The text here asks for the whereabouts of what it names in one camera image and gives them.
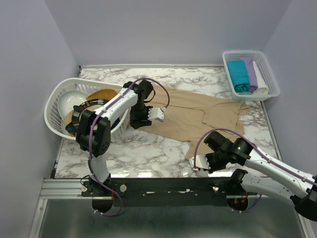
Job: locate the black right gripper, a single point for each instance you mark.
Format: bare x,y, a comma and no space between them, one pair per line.
212,167

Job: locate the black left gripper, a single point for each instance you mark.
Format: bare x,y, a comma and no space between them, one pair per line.
135,122

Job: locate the beige t shirt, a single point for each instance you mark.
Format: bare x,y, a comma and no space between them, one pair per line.
190,115

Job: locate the white rectangular plastic basket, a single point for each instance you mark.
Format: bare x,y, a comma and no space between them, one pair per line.
264,68

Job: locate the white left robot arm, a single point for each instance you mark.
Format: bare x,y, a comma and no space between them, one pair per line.
94,131

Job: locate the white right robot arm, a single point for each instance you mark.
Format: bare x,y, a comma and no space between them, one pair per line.
282,182

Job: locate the woven tan placemat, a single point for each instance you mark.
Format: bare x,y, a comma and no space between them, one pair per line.
105,94

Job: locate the striped rim ceramic plate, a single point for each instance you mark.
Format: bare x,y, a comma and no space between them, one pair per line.
72,119

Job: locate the white bowl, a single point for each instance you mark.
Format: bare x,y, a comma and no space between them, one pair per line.
68,100

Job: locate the white rolled t shirt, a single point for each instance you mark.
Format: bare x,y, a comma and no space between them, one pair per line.
262,86

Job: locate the white round dish basket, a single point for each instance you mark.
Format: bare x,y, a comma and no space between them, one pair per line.
53,119

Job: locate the teal rolled t shirt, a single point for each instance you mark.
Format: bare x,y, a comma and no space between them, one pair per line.
239,76

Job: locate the purple rolled t shirt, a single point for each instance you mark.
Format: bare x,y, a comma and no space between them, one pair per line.
251,74

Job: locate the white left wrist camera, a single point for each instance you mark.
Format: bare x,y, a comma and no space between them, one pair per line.
157,114

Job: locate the aluminium frame rail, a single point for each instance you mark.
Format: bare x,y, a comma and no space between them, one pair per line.
65,188

